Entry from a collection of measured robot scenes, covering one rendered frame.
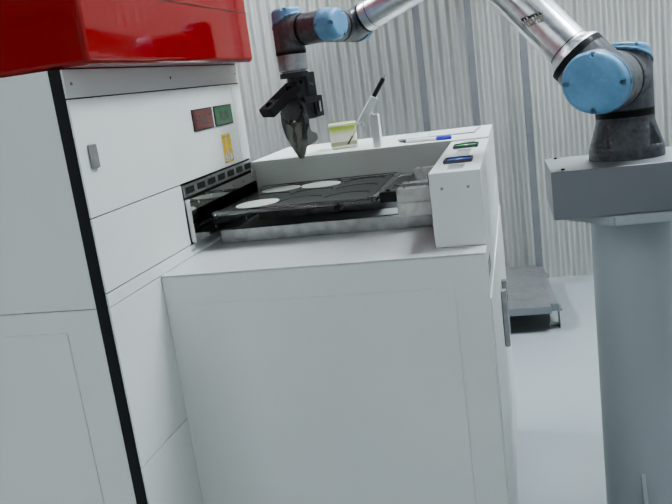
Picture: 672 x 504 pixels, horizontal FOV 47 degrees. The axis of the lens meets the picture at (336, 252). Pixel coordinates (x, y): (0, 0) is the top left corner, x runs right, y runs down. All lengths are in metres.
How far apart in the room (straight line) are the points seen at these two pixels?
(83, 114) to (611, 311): 1.13
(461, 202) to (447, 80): 2.64
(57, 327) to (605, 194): 1.05
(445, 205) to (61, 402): 0.78
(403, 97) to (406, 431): 2.76
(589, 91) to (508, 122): 2.51
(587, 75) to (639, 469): 0.87
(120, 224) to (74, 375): 0.28
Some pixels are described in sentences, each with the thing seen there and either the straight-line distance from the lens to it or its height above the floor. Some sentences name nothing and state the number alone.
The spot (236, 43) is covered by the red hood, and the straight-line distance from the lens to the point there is 1.94.
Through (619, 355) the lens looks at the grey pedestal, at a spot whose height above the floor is 0.49.
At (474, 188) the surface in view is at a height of 0.93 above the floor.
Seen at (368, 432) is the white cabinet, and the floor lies 0.48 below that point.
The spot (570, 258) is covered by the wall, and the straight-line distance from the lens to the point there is 4.16.
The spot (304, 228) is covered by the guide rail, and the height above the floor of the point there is 0.84.
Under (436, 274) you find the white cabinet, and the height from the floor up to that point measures 0.79.
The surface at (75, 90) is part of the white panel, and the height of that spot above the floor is 1.18.
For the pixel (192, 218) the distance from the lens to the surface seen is 1.66.
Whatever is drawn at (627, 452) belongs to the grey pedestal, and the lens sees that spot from 1.86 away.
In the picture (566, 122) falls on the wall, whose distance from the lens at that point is 4.04.
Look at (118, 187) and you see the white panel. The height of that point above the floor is 1.01.
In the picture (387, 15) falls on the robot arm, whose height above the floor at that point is 1.28.
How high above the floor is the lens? 1.14
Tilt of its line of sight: 12 degrees down
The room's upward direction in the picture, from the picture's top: 8 degrees counter-clockwise
